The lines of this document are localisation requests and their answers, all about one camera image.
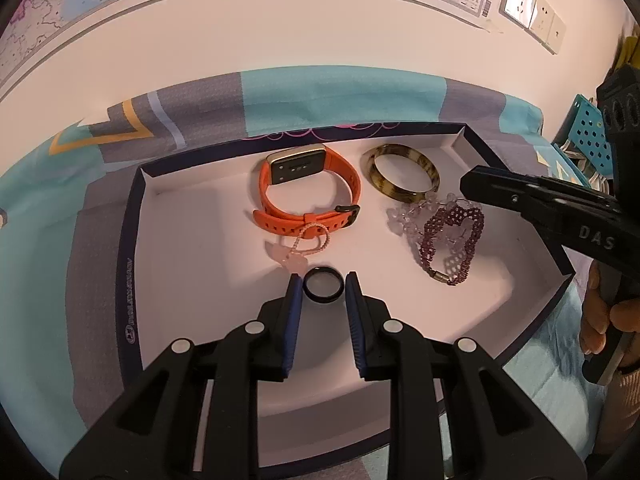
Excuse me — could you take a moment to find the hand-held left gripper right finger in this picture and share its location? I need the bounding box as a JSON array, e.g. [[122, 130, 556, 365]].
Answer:
[[345, 271, 586, 480]]

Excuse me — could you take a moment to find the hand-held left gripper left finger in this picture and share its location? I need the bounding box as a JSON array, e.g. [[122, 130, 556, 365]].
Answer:
[[59, 272, 306, 480]]

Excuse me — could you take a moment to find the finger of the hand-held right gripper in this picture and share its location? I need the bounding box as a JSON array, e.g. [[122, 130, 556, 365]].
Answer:
[[459, 165, 567, 247]]

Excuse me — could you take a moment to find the black ring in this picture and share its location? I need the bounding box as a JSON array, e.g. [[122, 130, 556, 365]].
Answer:
[[304, 266, 346, 304]]

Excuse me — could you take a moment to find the purple woven bead bracelet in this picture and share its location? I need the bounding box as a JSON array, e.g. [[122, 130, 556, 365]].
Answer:
[[412, 204, 486, 288]]

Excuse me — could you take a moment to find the pink butterfly bead bracelet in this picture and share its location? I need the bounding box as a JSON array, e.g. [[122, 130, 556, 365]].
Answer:
[[265, 222, 332, 273]]

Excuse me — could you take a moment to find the clear crystal bead bracelet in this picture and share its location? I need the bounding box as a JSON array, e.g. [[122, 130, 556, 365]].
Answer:
[[386, 191, 476, 243]]

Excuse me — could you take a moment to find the navy shallow cardboard box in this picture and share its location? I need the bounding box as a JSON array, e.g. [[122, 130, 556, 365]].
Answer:
[[119, 121, 573, 466]]

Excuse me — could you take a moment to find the tortoiseshell bangle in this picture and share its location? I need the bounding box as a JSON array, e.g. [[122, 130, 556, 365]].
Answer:
[[360, 144, 441, 203]]

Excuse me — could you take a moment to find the orange band smartwatch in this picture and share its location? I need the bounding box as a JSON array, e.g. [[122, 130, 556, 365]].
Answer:
[[252, 144, 363, 235]]

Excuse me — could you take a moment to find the person's right hand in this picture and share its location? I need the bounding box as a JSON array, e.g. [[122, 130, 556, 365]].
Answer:
[[580, 262, 640, 357]]

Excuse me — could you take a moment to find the blue perforated basket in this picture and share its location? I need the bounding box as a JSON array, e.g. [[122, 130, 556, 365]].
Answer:
[[552, 94, 615, 181]]

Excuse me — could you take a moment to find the yellow hanging bag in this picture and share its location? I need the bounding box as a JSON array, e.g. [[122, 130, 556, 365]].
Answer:
[[620, 35, 640, 67]]

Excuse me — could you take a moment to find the teal and grey printed blanket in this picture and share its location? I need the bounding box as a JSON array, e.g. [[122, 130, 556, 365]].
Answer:
[[0, 66, 616, 480]]

